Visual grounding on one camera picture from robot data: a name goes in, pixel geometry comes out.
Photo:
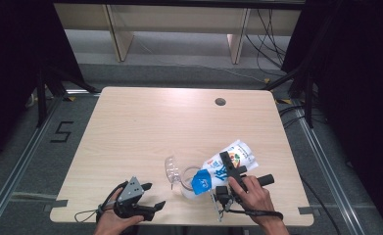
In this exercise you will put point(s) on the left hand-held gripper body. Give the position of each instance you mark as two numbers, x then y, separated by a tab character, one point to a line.
130	199

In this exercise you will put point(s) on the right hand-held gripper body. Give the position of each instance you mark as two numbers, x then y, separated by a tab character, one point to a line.
225	196

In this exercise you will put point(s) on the blue and white carton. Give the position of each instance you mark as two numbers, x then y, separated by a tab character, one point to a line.
244	153

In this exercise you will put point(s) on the clear glass measuring cup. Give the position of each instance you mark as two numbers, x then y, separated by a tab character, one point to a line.
186	191

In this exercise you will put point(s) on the person's left hand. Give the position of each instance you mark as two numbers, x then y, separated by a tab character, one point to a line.
110	225

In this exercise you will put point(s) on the person's right hand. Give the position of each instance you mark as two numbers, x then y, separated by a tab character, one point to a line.
257	202

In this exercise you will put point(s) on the grey tape strip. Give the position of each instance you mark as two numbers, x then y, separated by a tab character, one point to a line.
59	203
306	210

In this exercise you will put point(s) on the yellow black floor tape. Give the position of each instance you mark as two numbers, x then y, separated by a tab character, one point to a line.
267	80

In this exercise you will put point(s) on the black metal stand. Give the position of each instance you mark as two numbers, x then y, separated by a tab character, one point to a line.
309	104
42	101

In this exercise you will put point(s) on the black curtain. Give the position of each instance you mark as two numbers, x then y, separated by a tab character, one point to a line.
9	65
359	81

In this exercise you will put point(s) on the light wooden shelf unit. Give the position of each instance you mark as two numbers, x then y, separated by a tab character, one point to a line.
179	18

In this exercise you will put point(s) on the metal floor rail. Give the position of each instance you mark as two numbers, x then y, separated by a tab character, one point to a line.
323	163
14	173

